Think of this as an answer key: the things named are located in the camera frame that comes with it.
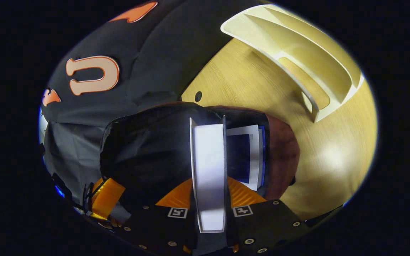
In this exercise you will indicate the round black table grommet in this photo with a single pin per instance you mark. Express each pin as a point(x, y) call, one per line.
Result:
point(198, 96)

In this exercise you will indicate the white plastic bookshelf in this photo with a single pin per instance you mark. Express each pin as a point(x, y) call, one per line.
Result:
point(297, 46)

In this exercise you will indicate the white spine book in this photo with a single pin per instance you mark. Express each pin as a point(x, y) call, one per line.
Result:
point(208, 170)

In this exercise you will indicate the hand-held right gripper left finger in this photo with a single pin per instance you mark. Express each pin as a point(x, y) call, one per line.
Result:
point(155, 227)

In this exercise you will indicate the maroon schoolbag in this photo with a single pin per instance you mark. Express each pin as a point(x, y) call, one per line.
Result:
point(283, 156)

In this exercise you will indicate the blue spine book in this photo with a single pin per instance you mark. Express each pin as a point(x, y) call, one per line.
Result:
point(242, 156)

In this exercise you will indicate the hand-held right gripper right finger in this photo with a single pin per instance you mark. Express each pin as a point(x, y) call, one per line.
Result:
point(262, 227)

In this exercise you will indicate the black backdrop cloth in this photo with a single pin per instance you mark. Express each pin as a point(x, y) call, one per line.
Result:
point(148, 71)

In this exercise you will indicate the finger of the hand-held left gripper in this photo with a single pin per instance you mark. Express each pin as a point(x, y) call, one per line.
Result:
point(107, 197)

